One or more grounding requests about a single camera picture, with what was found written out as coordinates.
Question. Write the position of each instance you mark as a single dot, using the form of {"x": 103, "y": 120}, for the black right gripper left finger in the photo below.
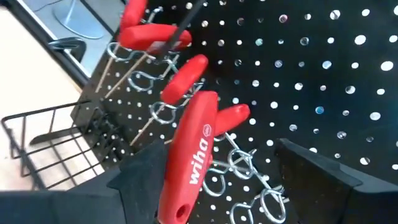
{"x": 133, "y": 193}

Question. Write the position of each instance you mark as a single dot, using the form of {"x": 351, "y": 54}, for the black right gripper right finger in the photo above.
{"x": 320, "y": 193}

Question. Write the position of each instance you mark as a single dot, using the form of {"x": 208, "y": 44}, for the black metal pegboard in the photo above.
{"x": 311, "y": 96}

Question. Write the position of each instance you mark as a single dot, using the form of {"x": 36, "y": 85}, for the grey round floor stand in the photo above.
{"x": 81, "y": 25}

